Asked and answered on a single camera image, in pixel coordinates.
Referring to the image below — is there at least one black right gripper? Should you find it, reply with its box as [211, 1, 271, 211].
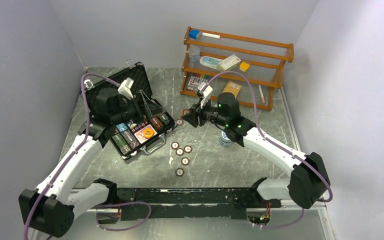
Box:
[182, 97, 229, 128]

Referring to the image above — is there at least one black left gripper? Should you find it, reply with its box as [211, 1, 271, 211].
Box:
[111, 90, 166, 126]

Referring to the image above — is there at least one red five chip stack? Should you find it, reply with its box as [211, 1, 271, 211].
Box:
[181, 109, 190, 116]

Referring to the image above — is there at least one orange big blind button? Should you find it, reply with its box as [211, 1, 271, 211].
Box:
[142, 127, 155, 139]

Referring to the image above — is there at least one red playing card deck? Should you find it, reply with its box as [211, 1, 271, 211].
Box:
[132, 123, 157, 144]

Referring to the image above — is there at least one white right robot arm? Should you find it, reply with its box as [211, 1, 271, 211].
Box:
[193, 92, 333, 209]

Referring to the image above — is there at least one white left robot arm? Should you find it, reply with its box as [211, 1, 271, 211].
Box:
[18, 87, 155, 240]

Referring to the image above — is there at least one coloured marker pack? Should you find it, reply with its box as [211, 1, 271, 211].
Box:
[185, 72, 211, 93]

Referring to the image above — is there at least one purple red chip row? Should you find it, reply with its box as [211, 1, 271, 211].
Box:
[158, 113, 171, 126]

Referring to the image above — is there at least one orange brown chip row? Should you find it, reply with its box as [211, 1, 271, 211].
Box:
[149, 116, 164, 132]

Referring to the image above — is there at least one black poker chip case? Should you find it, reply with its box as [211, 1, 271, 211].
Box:
[78, 62, 177, 160]

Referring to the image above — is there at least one blue white ceramic jar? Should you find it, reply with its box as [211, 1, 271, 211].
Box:
[219, 131, 233, 147]

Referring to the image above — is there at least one green red chip row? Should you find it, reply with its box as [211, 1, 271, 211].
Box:
[112, 133, 131, 155]

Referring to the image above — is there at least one orange spiral notebook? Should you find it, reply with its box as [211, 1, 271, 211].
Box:
[222, 80, 242, 99]

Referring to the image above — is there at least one clear plastic cup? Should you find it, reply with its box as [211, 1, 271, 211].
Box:
[188, 45, 201, 63]

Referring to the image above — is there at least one white cardboard box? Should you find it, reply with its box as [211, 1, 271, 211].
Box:
[216, 54, 242, 72]

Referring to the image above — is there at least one yellow small block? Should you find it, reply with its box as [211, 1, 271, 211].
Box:
[239, 61, 251, 73]

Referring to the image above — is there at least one white pen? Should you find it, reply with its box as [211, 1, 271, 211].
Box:
[258, 85, 266, 104]

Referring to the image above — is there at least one orange wooden shelf rack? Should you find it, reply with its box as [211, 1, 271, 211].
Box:
[180, 26, 295, 111]

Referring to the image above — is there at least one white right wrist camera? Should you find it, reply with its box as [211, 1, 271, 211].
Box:
[197, 83, 213, 109]

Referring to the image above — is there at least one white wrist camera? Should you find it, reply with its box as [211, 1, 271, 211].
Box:
[197, 83, 213, 109]
[117, 77, 134, 100]

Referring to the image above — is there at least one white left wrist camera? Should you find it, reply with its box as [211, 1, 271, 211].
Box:
[117, 77, 134, 100]

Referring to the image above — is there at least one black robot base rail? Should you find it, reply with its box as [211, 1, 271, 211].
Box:
[117, 187, 281, 221]

